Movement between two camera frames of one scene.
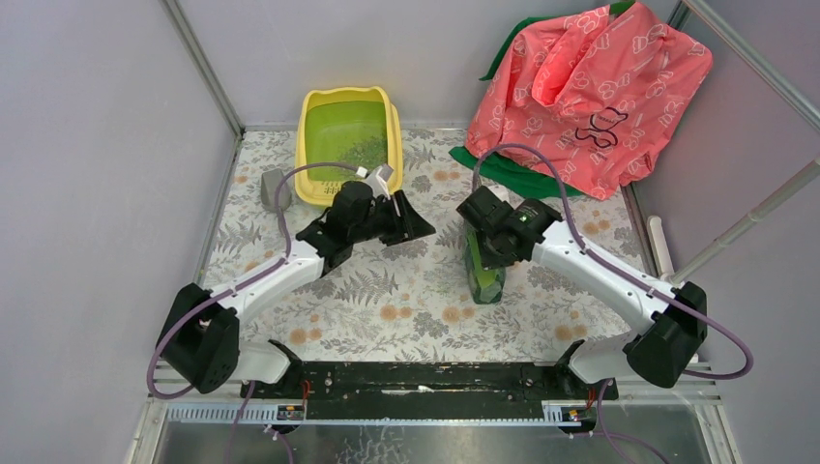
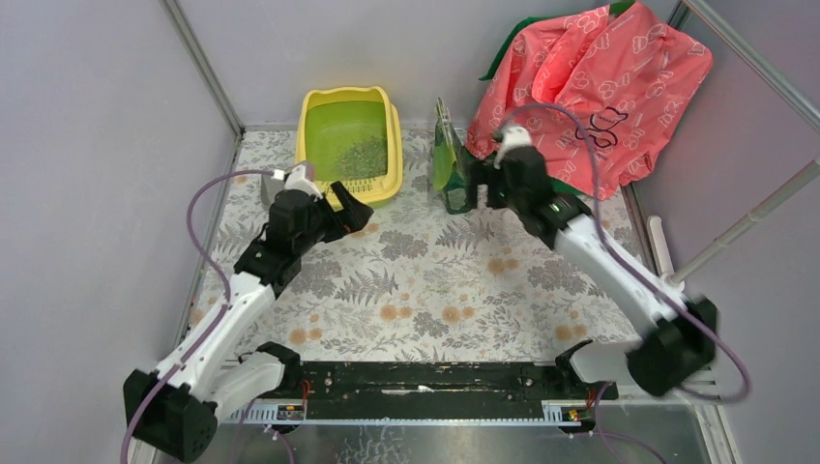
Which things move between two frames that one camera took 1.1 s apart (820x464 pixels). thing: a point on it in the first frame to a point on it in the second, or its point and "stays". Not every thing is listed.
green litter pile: [366, 157] stays
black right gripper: [489, 249] to [489, 181]
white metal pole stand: [674, 276] stays
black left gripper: [395, 219] to [331, 213]
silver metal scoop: [270, 182] stays
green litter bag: [486, 284] to [453, 167]
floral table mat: [248, 235] stays
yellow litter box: [356, 127] stays
